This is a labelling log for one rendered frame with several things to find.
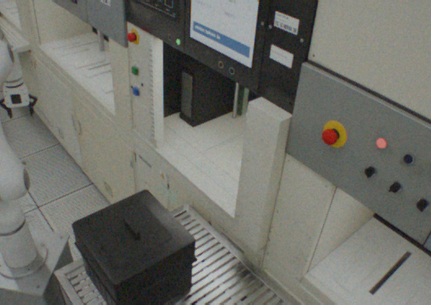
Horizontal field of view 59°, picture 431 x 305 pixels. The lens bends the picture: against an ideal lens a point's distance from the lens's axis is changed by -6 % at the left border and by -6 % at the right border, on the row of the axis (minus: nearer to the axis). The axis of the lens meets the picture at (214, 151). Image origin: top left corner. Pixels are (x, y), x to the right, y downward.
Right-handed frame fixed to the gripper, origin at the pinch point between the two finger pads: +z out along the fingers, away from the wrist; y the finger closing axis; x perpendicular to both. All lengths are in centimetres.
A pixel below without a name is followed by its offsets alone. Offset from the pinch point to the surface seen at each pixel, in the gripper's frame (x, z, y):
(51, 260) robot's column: -64, 25, 11
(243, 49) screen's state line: -62, -51, 77
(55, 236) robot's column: -52, 25, 12
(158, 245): -84, 0, 49
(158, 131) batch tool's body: -18, 5, 59
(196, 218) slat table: -53, 25, 68
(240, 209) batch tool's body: -74, 1, 77
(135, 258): -88, 0, 41
